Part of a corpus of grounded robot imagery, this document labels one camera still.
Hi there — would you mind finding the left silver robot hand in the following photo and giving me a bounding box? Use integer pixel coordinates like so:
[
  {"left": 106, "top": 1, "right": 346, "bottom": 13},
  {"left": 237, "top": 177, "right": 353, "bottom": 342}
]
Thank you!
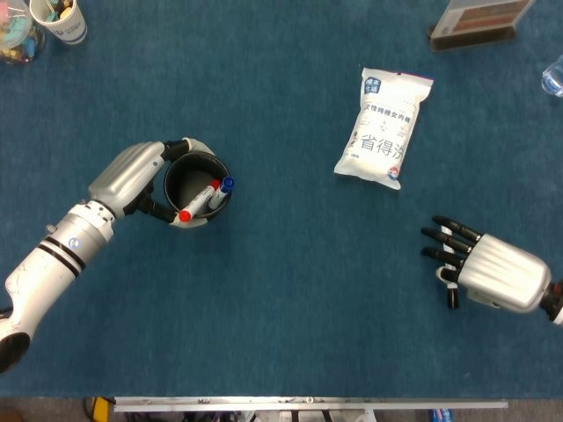
[{"left": 87, "top": 136, "right": 216, "bottom": 229}]

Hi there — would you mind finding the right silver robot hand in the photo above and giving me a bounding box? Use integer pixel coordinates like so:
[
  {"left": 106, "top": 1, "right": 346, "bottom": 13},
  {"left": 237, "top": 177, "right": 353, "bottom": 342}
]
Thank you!
[{"left": 420, "top": 215, "right": 553, "bottom": 314}]

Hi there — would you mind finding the black cap whiteboard marker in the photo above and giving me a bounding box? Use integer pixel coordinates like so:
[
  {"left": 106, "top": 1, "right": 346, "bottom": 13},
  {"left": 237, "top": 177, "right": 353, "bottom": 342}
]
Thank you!
[{"left": 439, "top": 226, "right": 461, "bottom": 310}]

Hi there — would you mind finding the black mesh pen holder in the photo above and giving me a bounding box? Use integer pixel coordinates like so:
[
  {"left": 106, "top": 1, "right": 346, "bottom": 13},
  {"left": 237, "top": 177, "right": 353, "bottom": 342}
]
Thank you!
[{"left": 163, "top": 150, "right": 233, "bottom": 223}]

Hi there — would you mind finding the red cap whiteboard marker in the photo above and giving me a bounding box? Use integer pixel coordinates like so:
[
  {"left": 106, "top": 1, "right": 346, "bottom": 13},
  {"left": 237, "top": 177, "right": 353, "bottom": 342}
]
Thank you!
[{"left": 178, "top": 178, "right": 222, "bottom": 223}]

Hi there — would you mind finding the blue cap whiteboard marker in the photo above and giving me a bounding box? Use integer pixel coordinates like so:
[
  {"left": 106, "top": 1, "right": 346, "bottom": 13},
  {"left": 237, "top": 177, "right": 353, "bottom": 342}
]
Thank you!
[{"left": 207, "top": 176, "right": 237, "bottom": 211}]

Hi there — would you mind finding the white printed plastic bag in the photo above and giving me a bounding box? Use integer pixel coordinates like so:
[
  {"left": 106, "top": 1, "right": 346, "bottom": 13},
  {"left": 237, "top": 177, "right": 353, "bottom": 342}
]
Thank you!
[{"left": 333, "top": 66, "right": 435, "bottom": 191}]

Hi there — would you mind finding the white paper cup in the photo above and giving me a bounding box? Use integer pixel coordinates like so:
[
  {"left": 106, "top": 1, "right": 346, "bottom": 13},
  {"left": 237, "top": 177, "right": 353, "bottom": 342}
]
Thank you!
[{"left": 28, "top": 0, "right": 88, "bottom": 46}]

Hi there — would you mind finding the clear jar of clips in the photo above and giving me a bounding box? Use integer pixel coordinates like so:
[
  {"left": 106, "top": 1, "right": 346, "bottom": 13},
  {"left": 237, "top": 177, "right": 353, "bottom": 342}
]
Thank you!
[{"left": 0, "top": 0, "right": 47, "bottom": 66}]

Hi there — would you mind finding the blue felt table cloth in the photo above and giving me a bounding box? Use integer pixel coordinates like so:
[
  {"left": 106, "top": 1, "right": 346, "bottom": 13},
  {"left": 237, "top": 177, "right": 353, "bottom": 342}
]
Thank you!
[{"left": 0, "top": 0, "right": 563, "bottom": 399}]

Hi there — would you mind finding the clear plastic water bottle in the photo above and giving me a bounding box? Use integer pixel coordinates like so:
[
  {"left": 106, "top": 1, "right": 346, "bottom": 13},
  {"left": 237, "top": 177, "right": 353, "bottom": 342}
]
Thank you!
[{"left": 541, "top": 55, "right": 563, "bottom": 98}]

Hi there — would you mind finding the yellow object under table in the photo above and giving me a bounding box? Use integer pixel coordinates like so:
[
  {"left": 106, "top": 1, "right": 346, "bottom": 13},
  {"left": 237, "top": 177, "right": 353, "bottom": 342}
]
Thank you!
[{"left": 90, "top": 397, "right": 116, "bottom": 422}]

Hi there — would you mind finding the aluminium table edge rail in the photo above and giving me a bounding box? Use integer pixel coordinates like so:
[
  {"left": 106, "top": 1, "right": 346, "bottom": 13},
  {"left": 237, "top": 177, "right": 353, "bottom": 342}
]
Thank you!
[{"left": 113, "top": 396, "right": 509, "bottom": 412}]

